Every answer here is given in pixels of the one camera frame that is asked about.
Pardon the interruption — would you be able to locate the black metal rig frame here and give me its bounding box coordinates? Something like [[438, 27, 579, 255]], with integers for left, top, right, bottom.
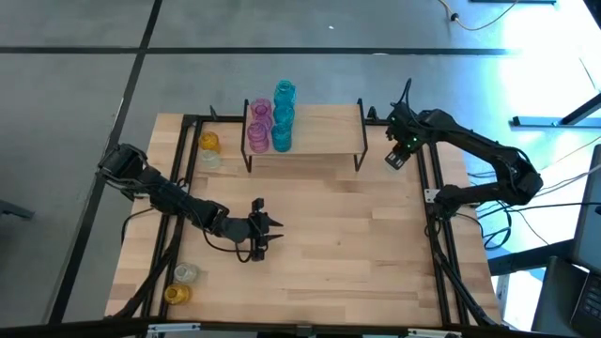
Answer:
[[105, 105, 506, 338]]

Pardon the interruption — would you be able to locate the black cable loop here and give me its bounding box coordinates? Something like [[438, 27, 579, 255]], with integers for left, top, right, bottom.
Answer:
[[478, 206, 516, 253]]

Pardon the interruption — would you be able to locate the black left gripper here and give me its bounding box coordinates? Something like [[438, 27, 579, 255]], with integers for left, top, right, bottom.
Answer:
[[220, 198, 285, 263]]

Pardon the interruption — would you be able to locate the clear round glass vase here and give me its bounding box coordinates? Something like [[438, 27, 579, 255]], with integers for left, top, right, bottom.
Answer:
[[173, 262, 198, 284]]

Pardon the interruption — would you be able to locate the black desk foot bar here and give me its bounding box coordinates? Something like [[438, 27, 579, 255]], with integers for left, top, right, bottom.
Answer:
[[510, 91, 601, 129]]

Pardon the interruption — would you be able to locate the beige floor cable with plug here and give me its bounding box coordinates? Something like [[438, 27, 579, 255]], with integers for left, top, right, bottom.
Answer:
[[439, 0, 520, 33]]

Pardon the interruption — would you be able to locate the grey furniture foot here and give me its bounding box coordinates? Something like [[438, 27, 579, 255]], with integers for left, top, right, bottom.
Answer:
[[0, 199, 35, 221]]

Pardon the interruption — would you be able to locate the clear ribbed glass vase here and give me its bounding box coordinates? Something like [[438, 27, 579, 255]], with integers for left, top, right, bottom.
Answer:
[[199, 149, 223, 171]]

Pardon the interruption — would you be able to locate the black cable bundle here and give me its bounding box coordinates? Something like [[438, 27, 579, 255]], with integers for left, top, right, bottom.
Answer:
[[110, 224, 182, 323], [431, 238, 501, 328]]

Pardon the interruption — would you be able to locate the white cable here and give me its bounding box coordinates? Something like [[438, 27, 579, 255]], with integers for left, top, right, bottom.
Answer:
[[539, 163, 601, 193]]

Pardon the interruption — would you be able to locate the yellow diamond-textured glass vase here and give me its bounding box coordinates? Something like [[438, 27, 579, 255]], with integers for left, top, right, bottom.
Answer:
[[198, 131, 221, 152]]

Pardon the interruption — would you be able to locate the small pink glass vase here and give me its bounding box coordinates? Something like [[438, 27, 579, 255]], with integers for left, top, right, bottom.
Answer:
[[249, 97, 273, 124]]

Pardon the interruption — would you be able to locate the large pink ribbed glass vase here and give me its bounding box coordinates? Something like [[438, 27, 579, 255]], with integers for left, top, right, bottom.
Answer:
[[246, 120, 271, 154]]

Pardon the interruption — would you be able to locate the thin black cable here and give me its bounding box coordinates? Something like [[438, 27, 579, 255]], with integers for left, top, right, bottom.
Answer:
[[120, 206, 159, 245]]

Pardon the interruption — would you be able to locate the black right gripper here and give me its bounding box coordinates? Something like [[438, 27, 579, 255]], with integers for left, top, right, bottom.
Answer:
[[385, 101, 426, 170]]

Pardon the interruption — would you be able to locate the round yellow glass vase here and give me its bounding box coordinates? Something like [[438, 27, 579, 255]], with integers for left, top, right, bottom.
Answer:
[[163, 283, 193, 305]]

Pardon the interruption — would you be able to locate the wooden shelf with black legs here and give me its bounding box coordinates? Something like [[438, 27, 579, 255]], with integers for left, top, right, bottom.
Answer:
[[239, 98, 370, 174]]

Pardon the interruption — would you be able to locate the square teal glass vase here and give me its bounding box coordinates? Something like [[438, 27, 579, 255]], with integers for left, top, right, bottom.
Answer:
[[273, 79, 298, 110]]

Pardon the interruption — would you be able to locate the silver metal bracket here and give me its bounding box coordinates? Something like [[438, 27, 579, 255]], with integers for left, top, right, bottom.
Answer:
[[407, 328, 464, 338], [147, 322, 202, 335]]

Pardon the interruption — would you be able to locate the round teal glass vase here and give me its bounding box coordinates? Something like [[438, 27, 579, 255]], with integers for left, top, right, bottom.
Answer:
[[270, 122, 293, 154], [272, 105, 296, 128]]

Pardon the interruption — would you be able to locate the black desk leg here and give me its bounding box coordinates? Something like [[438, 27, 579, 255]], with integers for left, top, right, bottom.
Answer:
[[487, 239, 577, 277]]

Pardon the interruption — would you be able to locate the grey monitor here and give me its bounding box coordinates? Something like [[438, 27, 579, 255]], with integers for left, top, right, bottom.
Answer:
[[571, 144, 601, 274]]

